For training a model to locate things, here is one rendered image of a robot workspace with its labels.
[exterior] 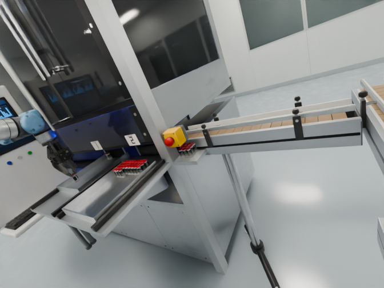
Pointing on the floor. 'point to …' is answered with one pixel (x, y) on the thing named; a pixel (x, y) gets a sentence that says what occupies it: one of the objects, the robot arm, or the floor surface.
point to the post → (153, 120)
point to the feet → (264, 262)
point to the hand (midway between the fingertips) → (71, 173)
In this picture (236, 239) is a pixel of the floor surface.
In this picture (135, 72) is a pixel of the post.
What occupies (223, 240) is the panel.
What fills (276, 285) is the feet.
